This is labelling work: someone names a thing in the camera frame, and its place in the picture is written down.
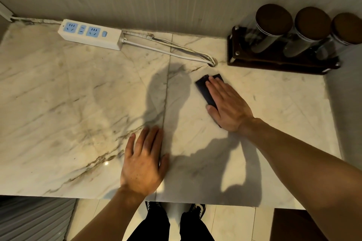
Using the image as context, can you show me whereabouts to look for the person's left forearm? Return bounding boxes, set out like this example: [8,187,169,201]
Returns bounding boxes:
[71,186,156,241]

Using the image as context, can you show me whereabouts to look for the thin white wire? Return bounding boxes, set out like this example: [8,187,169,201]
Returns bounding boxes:
[122,31,216,65]

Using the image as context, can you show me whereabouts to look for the person's right forearm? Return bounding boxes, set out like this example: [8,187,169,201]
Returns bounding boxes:
[238,118,362,241]

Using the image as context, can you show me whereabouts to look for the white power strip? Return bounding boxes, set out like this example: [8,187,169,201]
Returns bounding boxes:
[58,19,124,51]

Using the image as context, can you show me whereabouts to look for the person's right shoe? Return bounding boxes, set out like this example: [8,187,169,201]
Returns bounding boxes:
[188,203,206,219]

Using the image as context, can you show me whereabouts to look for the person's right hand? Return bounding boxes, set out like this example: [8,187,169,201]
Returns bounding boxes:
[205,76,255,134]

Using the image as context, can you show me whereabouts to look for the black trousers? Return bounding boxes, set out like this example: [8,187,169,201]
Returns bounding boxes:
[126,206,216,241]

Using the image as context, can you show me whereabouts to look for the person's left shoe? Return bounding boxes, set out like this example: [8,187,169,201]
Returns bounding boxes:
[145,201,164,214]

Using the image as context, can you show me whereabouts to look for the white wall conduit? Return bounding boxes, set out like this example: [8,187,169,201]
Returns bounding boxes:
[0,2,14,23]

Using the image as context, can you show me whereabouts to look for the thick white power cable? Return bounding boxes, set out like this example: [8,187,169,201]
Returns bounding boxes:
[121,38,218,67]

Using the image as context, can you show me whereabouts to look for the person's left hand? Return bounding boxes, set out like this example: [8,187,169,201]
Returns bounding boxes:
[120,126,170,197]

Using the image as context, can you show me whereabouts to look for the glass jar with brown lid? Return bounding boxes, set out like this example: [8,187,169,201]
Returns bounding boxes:
[284,6,331,58]
[245,4,293,54]
[315,13,362,61]

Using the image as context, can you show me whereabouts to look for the grey ribbed cabinet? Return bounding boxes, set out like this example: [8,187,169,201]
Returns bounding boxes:
[0,196,77,241]

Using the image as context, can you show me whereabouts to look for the dark wooden jar tray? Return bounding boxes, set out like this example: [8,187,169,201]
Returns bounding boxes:
[227,26,341,75]

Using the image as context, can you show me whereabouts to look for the dark blue cleaning cloth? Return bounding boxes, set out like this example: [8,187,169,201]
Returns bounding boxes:
[195,74,225,128]

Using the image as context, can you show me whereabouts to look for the person's shoe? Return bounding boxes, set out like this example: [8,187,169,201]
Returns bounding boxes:
[188,203,206,219]
[145,201,164,214]

